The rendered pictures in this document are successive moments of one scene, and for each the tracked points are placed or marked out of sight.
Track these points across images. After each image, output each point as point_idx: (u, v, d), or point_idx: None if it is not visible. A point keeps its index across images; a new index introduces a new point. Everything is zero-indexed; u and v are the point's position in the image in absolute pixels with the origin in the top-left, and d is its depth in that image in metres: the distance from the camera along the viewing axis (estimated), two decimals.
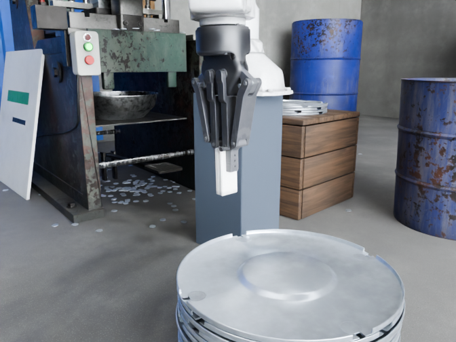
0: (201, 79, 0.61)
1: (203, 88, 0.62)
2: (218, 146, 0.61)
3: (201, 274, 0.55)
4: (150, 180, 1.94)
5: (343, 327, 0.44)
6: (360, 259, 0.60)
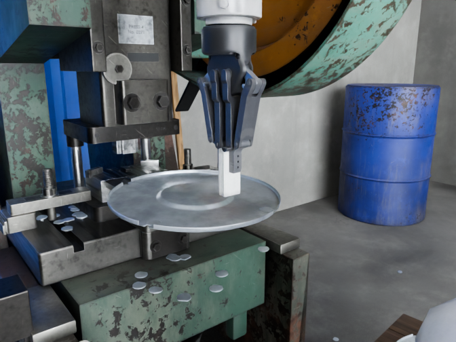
0: (253, 79, 0.55)
1: (251, 89, 0.55)
2: None
3: (243, 184, 0.78)
4: None
5: (138, 184, 0.77)
6: (151, 220, 0.61)
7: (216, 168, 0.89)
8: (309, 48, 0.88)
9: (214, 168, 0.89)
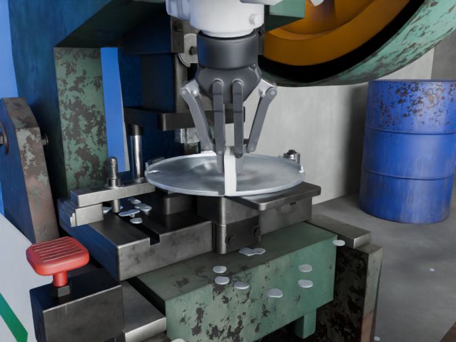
0: (264, 84, 0.54)
1: (261, 95, 0.55)
2: None
3: (247, 159, 0.86)
4: None
5: None
6: (222, 191, 0.64)
7: (287, 157, 0.85)
8: None
9: (284, 157, 0.85)
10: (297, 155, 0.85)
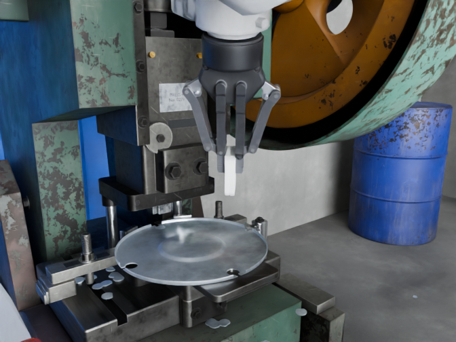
0: (267, 87, 0.54)
1: (264, 97, 0.54)
2: None
3: (131, 252, 0.78)
4: None
5: None
6: (242, 233, 0.87)
7: (251, 226, 0.89)
8: (333, 114, 0.91)
9: (249, 226, 0.89)
10: (264, 222, 0.90)
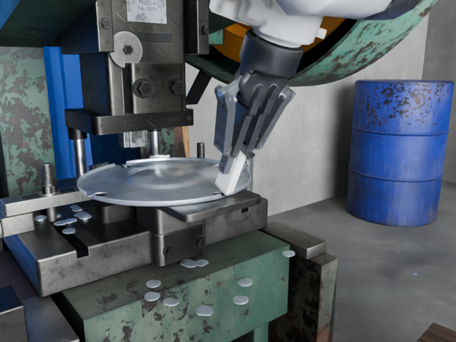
0: None
1: None
2: None
3: (184, 197, 0.61)
4: None
5: None
6: None
7: None
8: None
9: None
10: (249, 159, 0.81)
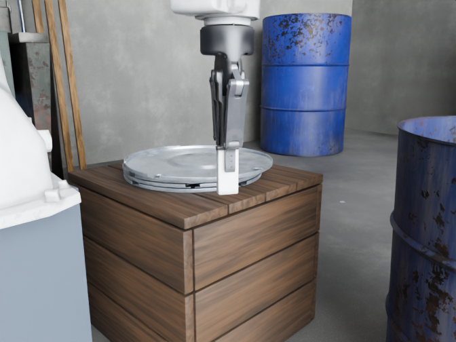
0: None
1: None
2: None
3: (147, 169, 0.77)
4: None
5: None
6: None
7: None
8: None
9: None
10: None
